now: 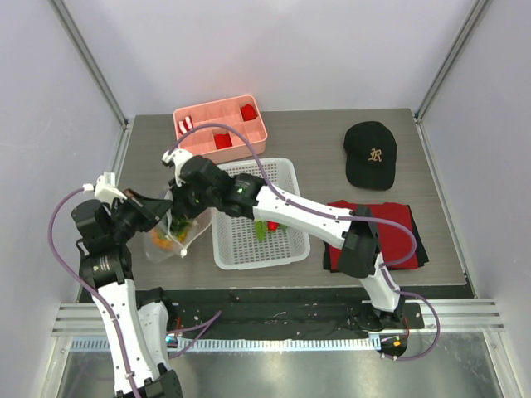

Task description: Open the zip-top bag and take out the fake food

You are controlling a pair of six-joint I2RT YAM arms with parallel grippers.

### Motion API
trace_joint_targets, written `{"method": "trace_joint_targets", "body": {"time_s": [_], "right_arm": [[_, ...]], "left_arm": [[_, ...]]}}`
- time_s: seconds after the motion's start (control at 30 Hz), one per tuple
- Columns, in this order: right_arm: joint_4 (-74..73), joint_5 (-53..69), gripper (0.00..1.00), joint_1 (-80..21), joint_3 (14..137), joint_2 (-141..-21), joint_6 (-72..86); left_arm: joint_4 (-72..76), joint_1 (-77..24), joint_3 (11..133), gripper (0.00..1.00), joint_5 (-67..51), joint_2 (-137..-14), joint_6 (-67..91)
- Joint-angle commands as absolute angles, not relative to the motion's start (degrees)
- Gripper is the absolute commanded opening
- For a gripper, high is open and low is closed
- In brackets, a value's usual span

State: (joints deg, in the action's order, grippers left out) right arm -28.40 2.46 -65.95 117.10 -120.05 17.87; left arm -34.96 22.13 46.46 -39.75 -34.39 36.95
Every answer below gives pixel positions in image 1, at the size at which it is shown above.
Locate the pink divided organizer box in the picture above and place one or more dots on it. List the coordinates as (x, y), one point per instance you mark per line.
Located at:
(223, 116)

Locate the red fake chili pepper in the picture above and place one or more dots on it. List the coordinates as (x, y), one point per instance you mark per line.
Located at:
(272, 226)

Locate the black baseball cap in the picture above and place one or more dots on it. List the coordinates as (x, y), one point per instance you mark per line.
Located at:
(371, 156)

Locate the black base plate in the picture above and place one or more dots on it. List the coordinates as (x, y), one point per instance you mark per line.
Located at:
(276, 314)

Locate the polka dot zip bag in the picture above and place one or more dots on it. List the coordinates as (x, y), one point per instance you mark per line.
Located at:
(184, 232)

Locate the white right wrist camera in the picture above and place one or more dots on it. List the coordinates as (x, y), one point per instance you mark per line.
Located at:
(176, 159)

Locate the red white striped sock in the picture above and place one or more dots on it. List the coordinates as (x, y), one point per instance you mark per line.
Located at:
(185, 125)

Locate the red rolled sock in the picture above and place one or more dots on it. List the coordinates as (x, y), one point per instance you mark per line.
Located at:
(248, 112)
(222, 140)

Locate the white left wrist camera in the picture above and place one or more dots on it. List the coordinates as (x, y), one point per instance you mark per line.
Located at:
(104, 186)

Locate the white plastic basket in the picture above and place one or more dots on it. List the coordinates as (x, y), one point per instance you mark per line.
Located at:
(235, 246)

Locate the red rolled sock front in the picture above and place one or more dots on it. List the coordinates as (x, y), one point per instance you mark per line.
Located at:
(222, 140)

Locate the red folded shirt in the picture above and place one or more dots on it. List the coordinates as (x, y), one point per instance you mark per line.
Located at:
(394, 232)

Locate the black folded cloth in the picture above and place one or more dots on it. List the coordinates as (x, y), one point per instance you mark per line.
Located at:
(420, 244)

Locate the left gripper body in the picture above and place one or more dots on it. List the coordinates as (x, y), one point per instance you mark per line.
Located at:
(128, 213)

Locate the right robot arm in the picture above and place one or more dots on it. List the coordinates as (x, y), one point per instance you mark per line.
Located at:
(354, 233)

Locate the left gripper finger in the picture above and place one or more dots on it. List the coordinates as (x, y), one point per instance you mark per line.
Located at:
(147, 206)
(145, 223)

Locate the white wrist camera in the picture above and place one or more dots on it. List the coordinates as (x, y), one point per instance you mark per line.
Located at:
(104, 186)
(176, 159)

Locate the white slotted cable duct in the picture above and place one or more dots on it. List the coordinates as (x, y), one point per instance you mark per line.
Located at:
(100, 344)

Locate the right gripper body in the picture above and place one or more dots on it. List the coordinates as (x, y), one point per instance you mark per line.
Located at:
(185, 201)

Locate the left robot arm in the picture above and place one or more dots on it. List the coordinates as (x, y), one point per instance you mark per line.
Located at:
(135, 324)

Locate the red rolled sock back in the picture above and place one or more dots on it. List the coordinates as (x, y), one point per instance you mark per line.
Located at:
(248, 112)

